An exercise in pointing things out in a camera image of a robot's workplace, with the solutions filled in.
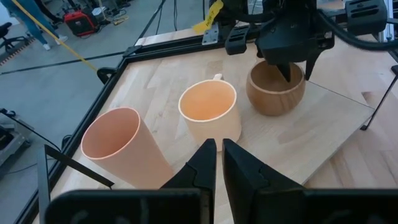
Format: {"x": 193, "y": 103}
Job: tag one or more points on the black aluminium table frame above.
{"x": 161, "y": 47}

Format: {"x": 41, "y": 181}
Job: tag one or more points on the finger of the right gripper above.
{"x": 286, "y": 71}
{"x": 312, "y": 66}

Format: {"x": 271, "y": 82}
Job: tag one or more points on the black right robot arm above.
{"x": 236, "y": 12}

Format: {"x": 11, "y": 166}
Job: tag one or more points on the wooden shelf with black legs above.
{"x": 295, "y": 133}

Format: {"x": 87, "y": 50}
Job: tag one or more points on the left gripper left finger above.
{"x": 203, "y": 174}

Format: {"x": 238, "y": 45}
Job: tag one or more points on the yellow label tag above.
{"x": 206, "y": 21}

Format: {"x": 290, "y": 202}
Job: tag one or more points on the silver metal bracket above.
{"x": 211, "y": 35}

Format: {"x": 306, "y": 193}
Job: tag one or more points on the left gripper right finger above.
{"x": 242, "y": 180}

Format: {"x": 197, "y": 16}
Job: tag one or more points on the red machine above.
{"x": 81, "y": 23}

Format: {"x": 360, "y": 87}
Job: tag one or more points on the black office chair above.
{"x": 6, "y": 29}

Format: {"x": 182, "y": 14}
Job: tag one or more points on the peach plastic tumbler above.
{"x": 136, "y": 161}

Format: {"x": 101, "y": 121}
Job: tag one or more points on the person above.
{"x": 31, "y": 21}

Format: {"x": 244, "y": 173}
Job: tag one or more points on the wooden bowl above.
{"x": 270, "y": 99}

